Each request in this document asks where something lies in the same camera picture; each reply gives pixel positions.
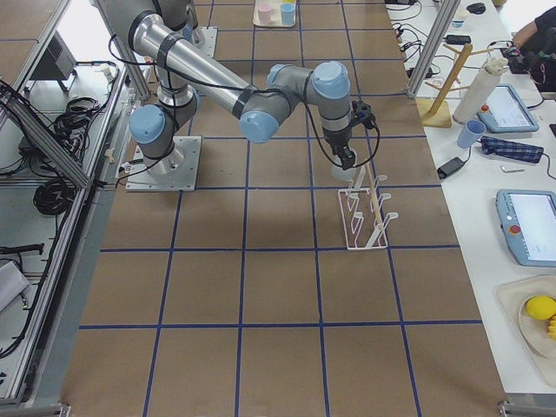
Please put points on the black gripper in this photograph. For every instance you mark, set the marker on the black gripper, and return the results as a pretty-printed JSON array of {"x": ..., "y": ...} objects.
[{"x": 338, "y": 142}]

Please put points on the pale grey-blue plastic cup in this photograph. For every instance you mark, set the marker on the pale grey-blue plastic cup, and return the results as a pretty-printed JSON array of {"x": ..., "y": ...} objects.
[{"x": 340, "y": 174}]

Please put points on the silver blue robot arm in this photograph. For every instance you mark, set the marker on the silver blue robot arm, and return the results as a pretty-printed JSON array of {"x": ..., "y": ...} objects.
[
  {"x": 260, "y": 112},
  {"x": 169, "y": 108}
]

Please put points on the blue cup on side table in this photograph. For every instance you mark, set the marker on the blue cup on side table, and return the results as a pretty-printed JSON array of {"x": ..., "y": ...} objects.
[{"x": 471, "y": 132}]

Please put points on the bright blue plastic cup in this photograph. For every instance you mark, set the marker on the bright blue plastic cup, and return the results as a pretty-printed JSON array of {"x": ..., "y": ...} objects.
[{"x": 287, "y": 14}]

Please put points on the pink plastic cup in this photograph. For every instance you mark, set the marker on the pink plastic cup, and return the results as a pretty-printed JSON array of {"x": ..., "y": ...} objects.
[{"x": 264, "y": 13}]

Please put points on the wooden mug tree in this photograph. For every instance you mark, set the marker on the wooden mug tree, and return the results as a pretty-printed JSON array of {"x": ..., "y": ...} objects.
[{"x": 435, "y": 113}]

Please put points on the black power adapter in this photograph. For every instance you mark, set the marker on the black power adapter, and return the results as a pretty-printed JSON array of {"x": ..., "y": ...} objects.
[{"x": 450, "y": 167}]

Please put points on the white cartoon print tray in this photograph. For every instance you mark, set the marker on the white cartoon print tray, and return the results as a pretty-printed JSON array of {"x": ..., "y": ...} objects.
[{"x": 276, "y": 16}]

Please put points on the white paper towel roll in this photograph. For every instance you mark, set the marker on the white paper towel roll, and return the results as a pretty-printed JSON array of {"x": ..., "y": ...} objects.
[{"x": 480, "y": 89}]

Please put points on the blue plaid cloth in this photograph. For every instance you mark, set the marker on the blue plaid cloth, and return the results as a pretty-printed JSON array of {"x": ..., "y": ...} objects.
[{"x": 511, "y": 150}]

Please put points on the blue teach pendant upper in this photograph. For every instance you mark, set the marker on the blue teach pendant upper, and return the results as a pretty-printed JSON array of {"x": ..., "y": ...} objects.
[{"x": 505, "y": 112}]

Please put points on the blue teach pendant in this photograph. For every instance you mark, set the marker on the blue teach pendant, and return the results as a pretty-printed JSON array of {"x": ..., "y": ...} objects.
[
  {"x": 505, "y": 112},
  {"x": 527, "y": 220}
]

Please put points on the blue teach pendant lower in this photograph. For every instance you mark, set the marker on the blue teach pendant lower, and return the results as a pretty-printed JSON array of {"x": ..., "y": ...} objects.
[{"x": 527, "y": 220}]

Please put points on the yellow lemon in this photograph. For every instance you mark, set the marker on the yellow lemon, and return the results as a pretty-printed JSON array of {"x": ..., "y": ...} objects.
[{"x": 541, "y": 307}]

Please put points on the beige tray with plate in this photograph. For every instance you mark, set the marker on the beige tray with plate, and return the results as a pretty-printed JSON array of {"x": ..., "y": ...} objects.
[{"x": 534, "y": 333}]

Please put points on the grey control box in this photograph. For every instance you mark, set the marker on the grey control box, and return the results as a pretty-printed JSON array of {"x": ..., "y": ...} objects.
[{"x": 56, "y": 64}]

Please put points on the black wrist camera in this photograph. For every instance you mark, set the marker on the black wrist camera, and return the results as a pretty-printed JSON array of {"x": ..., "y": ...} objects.
[{"x": 362, "y": 114}]

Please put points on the white wire cup rack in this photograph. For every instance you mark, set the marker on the white wire cup rack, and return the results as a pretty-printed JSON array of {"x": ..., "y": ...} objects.
[{"x": 361, "y": 203}]

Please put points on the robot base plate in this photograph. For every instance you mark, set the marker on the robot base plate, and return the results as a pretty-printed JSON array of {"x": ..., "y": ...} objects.
[{"x": 177, "y": 171}]

